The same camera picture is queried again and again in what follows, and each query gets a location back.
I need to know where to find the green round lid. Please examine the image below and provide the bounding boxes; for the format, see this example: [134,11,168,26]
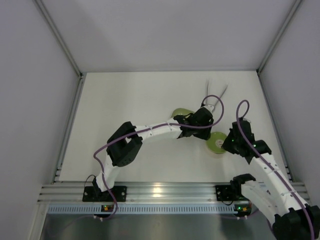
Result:
[205,131,227,155]

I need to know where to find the slotted cable duct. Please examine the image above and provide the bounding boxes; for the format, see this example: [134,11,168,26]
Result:
[47,203,237,215]

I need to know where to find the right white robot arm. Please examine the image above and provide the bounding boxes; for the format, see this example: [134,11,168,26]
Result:
[222,118,320,240]

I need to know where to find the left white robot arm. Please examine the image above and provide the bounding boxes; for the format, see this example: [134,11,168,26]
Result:
[92,104,215,202]

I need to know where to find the metal tongs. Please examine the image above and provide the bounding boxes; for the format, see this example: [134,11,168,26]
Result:
[204,78,228,106]

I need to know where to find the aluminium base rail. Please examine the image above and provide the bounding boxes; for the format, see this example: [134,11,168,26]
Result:
[37,181,310,203]

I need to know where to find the steel bowl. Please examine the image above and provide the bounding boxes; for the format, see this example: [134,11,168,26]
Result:
[205,147,226,159]

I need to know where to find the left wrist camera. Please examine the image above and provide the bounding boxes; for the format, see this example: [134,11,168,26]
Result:
[203,104,215,112]

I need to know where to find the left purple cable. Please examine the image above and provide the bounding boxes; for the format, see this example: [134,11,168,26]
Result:
[93,95,225,221]

